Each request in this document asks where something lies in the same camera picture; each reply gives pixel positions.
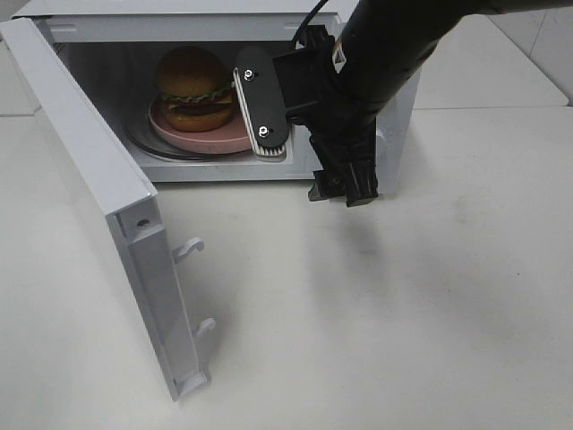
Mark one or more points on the pink round plate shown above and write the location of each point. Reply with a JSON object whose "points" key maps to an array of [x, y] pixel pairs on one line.
{"points": [[231, 137]]}

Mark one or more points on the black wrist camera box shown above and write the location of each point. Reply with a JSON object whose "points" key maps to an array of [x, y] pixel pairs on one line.
{"points": [[262, 105]]}

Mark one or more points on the glass microwave turntable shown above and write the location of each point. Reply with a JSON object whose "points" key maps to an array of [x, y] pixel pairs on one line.
{"points": [[156, 146]]}

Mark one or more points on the burger with lettuce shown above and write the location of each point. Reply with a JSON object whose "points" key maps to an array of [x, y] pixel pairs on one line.
{"points": [[195, 90]]}

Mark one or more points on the white microwave oven body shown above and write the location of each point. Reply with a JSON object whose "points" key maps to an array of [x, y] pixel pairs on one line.
{"points": [[112, 48]]}

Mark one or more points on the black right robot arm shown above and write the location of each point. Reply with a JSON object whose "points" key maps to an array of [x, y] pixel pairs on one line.
{"points": [[413, 30]]}

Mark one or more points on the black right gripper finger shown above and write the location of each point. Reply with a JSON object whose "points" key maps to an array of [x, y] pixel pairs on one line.
{"points": [[328, 183], [357, 166]]}

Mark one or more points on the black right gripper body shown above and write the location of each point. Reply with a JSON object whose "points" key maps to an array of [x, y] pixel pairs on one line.
{"points": [[334, 86]]}

